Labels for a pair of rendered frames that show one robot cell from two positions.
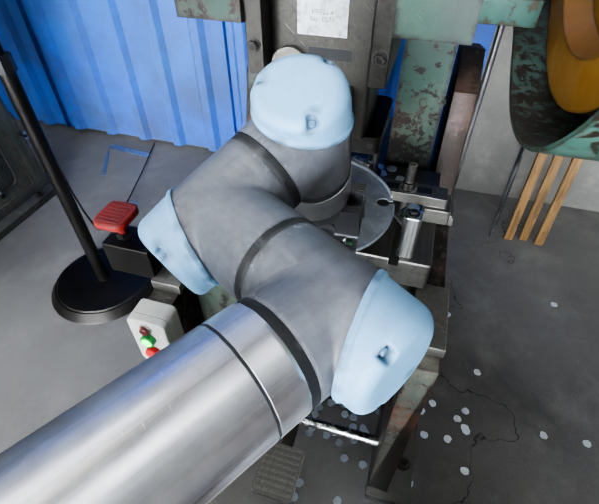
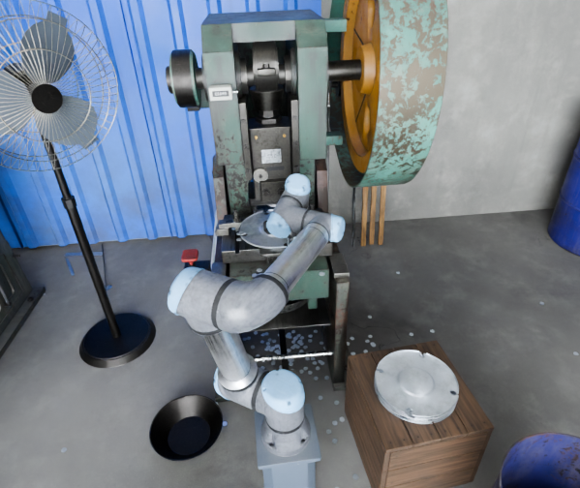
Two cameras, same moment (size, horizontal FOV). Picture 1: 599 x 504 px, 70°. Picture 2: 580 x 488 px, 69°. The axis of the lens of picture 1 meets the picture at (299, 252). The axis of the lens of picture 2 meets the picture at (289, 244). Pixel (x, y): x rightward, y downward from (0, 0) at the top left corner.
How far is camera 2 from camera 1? 0.97 m
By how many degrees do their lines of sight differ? 19
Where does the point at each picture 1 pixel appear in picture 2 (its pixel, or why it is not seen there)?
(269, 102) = (292, 186)
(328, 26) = (274, 159)
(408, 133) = not seen: hidden behind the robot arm
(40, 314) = (79, 371)
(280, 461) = not seen: hidden behind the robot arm
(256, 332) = (316, 225)
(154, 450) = (311, 239)
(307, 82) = (299, 180)
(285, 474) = not seen: hidden behind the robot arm
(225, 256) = (296, 220)
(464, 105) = (322, 175)
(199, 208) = (285, 213)
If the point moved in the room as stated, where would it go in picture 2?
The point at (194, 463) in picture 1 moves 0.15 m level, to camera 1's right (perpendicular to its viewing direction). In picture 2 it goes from (317, 242) to (367, 229)
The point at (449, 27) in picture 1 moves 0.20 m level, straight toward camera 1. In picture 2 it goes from (318, 154) to (324, 177)
